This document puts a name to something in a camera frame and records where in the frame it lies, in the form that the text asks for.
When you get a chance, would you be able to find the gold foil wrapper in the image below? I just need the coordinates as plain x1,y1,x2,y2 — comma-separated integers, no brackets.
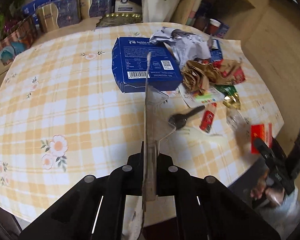
222,92,241,110

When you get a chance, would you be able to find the red paper cup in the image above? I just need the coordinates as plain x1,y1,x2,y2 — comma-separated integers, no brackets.
206,19,221,37

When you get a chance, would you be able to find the clear plastic packaging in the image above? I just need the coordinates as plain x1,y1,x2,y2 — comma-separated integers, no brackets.
134,52,177,240

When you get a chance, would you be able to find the blue ice cream carton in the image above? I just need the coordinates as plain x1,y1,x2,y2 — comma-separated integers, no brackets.
210,39,223,63

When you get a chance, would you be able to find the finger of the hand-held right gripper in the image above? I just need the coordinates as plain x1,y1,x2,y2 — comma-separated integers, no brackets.
254,138,278,164

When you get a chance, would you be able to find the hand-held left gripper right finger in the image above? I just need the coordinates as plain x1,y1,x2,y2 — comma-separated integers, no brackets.
156,154,282,240

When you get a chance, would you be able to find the black plastic spoon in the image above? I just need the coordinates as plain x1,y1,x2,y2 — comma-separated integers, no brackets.
168,105,206,130

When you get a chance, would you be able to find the stack of pastel cups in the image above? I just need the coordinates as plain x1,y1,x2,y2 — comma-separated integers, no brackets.
187,0,204,25

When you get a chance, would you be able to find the crumpled brown paper bag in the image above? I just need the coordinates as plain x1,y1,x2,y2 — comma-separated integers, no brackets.
181,60,242,93

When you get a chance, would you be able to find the white plant pot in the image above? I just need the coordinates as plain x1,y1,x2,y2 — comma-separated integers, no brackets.
141,0,182,23

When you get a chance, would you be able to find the colourful paper leaflet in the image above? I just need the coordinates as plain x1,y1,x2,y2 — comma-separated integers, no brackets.
179,84,224,107

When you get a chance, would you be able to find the green packet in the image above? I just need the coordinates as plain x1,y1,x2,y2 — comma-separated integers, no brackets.
214,84,237,97

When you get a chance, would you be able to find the small blue box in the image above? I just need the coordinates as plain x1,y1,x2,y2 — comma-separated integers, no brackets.
217,22,230,39

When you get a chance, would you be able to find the gold tray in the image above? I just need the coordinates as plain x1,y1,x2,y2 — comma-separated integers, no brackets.
96,12,143,28

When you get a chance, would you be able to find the white plastic fork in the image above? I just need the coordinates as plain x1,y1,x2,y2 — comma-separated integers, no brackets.
182,127,223,138

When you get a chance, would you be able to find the red card packet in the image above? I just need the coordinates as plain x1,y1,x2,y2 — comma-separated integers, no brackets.
251,123,273,154

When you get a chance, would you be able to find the blue cardboard box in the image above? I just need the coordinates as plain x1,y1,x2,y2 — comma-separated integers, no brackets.
112,37,183,93

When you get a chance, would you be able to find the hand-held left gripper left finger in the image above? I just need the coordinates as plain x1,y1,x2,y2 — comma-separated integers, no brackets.
19,141,144,240

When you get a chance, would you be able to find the person's right hand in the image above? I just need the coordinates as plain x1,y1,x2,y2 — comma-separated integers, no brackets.
250,172,284,208

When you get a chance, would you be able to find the red sachet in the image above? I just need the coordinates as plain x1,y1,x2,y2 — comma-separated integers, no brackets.
199,102,217,133

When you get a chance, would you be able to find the yellow checked tablecloth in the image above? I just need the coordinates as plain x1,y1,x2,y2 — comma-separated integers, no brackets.
0,22,284,235

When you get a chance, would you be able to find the crumpled red packet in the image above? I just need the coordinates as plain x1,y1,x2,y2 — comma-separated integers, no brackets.
221,67,246,84

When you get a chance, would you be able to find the long blue box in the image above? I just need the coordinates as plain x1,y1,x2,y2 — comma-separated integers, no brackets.
22,0,58,18

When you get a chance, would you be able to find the blue and gold gift box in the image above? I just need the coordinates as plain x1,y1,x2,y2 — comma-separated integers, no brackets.
36,0,81,33
77,0,113,19

